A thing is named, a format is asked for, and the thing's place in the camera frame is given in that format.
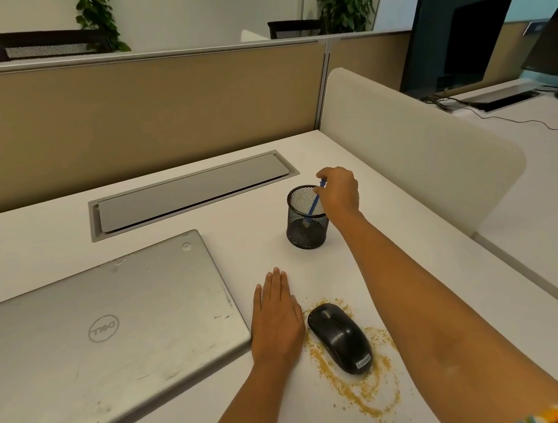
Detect person's right hand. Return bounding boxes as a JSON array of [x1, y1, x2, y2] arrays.
[[314, 164, 363, 223]]

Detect person's left hand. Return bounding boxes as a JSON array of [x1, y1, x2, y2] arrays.
[[243, 265, 310, 372]]

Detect blue pen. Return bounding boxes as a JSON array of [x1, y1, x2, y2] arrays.
[[299, 178, 332, 227]]

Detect person's left forearm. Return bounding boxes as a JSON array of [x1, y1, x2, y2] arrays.
[[184, 358, 309, 423]]

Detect person's right forearm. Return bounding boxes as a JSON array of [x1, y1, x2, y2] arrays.
[[330, 190, 558, 423]]

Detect black computer mouse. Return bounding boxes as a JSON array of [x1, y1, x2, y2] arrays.
[[305, 298, 375, 380]]

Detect black mesh pen holder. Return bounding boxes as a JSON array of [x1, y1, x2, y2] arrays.
[[281, 183, 333, 252]]

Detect white rounded desk divider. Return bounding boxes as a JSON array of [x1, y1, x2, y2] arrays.
[[313, 49, 534, 252]]

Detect spilled brown crumbs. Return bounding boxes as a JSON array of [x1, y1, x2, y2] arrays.
[[299, 291, 405, 423]]

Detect beige partition panel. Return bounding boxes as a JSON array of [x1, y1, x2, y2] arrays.
[[325, 16, 547, 110], [0, 32, 342, 219]]

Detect black mesh office chair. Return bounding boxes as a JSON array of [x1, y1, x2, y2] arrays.
[[267, 16, 326, 41], [0, 21, 115, 65]]

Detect silver laptop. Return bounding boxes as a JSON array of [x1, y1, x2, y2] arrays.
[[0, 224, 261, 423]]

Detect black computer monitor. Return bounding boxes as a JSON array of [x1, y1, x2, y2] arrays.
[[389, 0, 528, 103], [514, 0, 558, 90]]

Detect grey desk cable cover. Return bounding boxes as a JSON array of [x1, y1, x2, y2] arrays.
[[84, 148, 306, 243], [449, 79, 547, 117]]

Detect black cable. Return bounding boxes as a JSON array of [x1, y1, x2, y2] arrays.
[[423, 81, 558, 158]]

